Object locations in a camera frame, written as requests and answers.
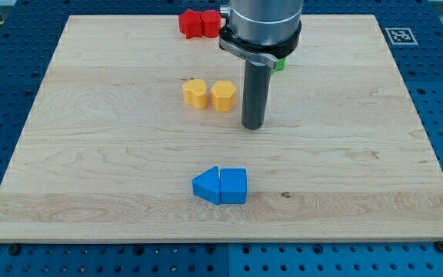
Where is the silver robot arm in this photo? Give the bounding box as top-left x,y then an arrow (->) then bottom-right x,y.
219,0 -> 304,69

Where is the green star block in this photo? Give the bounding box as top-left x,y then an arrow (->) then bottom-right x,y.
271,58 -> 286,74

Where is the light wooden board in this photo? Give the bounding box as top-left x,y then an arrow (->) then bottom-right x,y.
0,15 -> 443,244

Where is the red star block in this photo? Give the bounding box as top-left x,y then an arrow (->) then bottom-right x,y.
178,8 -> 203,39

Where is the blue cube block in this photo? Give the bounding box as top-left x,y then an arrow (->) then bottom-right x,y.
220,169 -> 248,204

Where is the yellow hexagon block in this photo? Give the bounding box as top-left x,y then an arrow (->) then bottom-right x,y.
211,81 -> 237,112

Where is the blue triangle block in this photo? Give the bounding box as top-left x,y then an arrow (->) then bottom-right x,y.
192,166 -> 221,205

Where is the yellow heart block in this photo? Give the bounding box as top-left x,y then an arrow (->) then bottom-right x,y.
182,79 -> 208,110

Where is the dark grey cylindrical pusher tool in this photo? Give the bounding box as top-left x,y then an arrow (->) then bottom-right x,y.
241,61 -> 271,130

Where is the red cylinder block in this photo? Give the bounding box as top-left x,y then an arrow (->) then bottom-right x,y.
201,10 -> 222,38

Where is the white fiducial marker tag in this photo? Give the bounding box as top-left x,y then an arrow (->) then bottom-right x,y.
385,27 -> 418,45

